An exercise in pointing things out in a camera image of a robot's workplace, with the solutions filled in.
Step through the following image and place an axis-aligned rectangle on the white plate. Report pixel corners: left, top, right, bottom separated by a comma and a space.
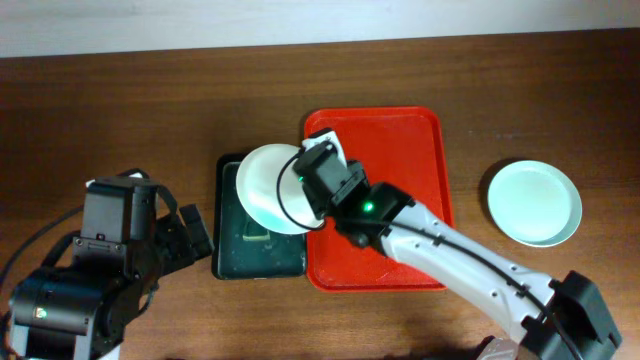
236, 144, 323, 235

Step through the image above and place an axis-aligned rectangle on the green yellow sponge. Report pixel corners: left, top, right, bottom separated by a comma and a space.
242, 221, 271, 242

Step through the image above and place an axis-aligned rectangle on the light green plate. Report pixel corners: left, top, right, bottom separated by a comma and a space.
486, 160, 583, 248

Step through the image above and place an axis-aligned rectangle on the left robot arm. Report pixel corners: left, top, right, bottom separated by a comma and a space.
7, 175, 213, 359

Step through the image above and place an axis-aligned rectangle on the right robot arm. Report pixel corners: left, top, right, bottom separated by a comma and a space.
294, 159, 622, 360

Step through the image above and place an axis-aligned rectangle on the black water tray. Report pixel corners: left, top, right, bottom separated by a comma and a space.
211, 154, 307, 280

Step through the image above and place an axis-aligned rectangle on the red plastic tray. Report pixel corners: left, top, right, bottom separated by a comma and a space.
304, 106, 454, 293

